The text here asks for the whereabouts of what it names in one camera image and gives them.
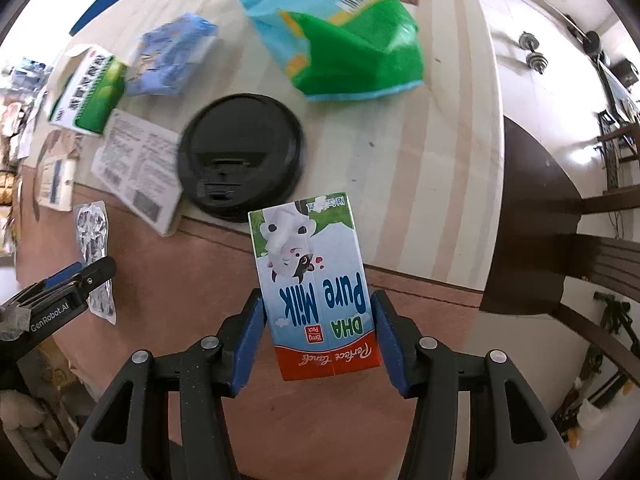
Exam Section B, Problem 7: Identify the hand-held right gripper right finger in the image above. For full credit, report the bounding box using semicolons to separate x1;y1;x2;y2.
370;289;581;480

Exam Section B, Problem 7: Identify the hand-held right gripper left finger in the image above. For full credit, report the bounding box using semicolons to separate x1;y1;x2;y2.
59;287;267;480

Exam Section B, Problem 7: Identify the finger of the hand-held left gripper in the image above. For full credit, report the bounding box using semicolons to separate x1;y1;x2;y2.
0;257;117;313

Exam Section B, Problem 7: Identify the milk carton with cow print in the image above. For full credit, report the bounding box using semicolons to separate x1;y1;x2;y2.
248;192;385;382

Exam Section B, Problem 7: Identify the blue tissue packet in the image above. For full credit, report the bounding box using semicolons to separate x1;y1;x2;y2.
125;14;219;97

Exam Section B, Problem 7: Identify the green and blue plastic bag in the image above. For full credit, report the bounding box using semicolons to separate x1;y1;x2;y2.
228;0;425;102

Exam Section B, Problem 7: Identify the silver foil blister pack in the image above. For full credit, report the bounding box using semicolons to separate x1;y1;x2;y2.
74;201;117;325

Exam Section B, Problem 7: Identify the beige plush toy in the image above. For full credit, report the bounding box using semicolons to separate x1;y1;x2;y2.
0;390;76;476

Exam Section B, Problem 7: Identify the beige paper packet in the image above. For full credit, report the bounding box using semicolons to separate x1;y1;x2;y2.
35;130;83;211

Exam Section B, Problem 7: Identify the white printed paper box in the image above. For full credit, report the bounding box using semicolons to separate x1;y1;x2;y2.
91;108;183;237

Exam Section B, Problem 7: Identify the green and white medicine box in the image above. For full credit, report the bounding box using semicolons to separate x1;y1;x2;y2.
47;44;128;138

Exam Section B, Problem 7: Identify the dark brown wooden chair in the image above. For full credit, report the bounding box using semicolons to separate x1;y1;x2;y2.
480;115;640;361

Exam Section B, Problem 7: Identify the white plush toy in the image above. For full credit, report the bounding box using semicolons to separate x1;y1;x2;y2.
565;375;621;451

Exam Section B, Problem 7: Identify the black plastic cup lid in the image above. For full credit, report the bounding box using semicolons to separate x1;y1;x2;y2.
177;93;306;221

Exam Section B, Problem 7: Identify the chrome dumbbell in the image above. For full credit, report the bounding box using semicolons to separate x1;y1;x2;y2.
517;31;550;73

